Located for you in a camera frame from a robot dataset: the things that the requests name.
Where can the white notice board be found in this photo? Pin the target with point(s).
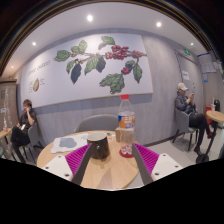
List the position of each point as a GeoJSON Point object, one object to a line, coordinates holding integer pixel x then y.
{"type": "Point", "coordinates": [207, 63]}

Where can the round ceiling lights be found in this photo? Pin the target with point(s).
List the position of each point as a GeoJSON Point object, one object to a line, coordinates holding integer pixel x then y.
{"type": "Point", "coordinates": [89, 18]}

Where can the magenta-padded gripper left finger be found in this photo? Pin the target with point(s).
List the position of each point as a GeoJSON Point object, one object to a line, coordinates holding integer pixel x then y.
{"type": "Point", "coordinates": [66, 165]}

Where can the coffee plant wall mural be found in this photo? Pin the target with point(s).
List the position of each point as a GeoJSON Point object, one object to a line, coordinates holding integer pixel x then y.
{"type": "Point", "coordinates": [60, 86]}

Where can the clear red-capped drink bottle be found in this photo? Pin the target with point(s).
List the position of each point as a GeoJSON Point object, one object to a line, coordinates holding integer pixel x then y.
{"type": "Point", "coordinates": [126, 120]}

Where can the red bin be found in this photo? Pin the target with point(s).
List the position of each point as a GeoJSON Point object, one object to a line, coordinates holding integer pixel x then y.
{"type": "Point", "coordinates": [208, 111]}

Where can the person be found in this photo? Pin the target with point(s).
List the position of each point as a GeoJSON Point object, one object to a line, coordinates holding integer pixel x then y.
{"type": "Point", "coordinates": [186, 106]}
{"type": "Point", "coordinates": [23, 126]}

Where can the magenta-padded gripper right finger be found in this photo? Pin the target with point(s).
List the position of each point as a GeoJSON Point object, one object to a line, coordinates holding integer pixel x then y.
{"type": "Point", "coordinates": [160, 165]}

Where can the grey upholstered chair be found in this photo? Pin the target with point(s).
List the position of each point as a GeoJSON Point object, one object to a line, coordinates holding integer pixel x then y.
{"type": "Point", "coordinates": [96, 122]}

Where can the green exit sign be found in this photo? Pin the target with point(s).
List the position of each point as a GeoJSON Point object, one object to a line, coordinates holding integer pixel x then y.
{"type": "Point", "coordinates": [187, 52]}

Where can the white printed paper napkin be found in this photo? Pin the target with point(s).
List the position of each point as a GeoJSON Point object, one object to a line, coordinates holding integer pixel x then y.
{"type": "Point", "coordinates": [70, 143]}

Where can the round wooden side table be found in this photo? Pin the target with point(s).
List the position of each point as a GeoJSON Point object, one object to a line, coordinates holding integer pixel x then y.
{"type": "Point", "coordinates": [216, 115]}

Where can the dark flask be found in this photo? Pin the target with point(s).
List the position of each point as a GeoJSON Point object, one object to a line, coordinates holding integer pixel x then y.
{"type": "Point", "coordinates": [217, 105]}

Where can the dark brown cup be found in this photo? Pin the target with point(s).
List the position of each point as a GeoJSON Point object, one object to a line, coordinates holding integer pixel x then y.
{"type": "Point", "coordinates": [99, 148]}

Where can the grey chair with dark legs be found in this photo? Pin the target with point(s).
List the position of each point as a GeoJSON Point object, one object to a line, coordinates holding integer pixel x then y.
{"type": "Point", "coordinates": [181, 123]}
{"type": "Point", "coordinates": [33, 136]}

